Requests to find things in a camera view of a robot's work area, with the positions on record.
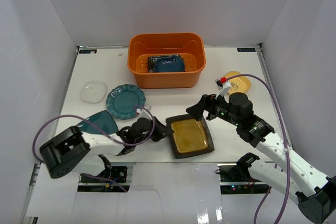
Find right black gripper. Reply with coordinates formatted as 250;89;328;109
186;91;241;127

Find black amber square plate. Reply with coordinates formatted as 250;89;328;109
166;114;215;159

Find blue leaf-shaped dish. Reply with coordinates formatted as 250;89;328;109
153;55;185;73

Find black floral square plate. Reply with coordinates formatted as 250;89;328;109
147;54;182;73

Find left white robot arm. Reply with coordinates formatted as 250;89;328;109
39;118;174;179

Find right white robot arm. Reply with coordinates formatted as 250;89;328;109
186;93;335;223

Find orange plastic bin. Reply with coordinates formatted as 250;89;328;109
127;33;206;89

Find teal scalloped round plate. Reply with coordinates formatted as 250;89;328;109
106;84;146;120

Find small yellow square dish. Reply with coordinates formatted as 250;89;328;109
223;71;251;95

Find teal square plate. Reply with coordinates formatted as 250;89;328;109
77;110;119;135

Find right blue corner label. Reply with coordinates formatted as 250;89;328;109
237;48;256;52

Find blue corner label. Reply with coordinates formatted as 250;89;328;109
78;49;97;54
237;48;256;52

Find left blue corner label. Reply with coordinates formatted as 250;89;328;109
78;49;97;54

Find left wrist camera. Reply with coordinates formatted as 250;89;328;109
133;105;152;115

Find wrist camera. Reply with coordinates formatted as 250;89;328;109
215;77;232;98
133;105;152;115

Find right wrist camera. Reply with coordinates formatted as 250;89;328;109
215;77;232;98

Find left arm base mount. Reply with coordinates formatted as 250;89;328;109
78;166;130;193

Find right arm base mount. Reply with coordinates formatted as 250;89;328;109
215;153;269;195

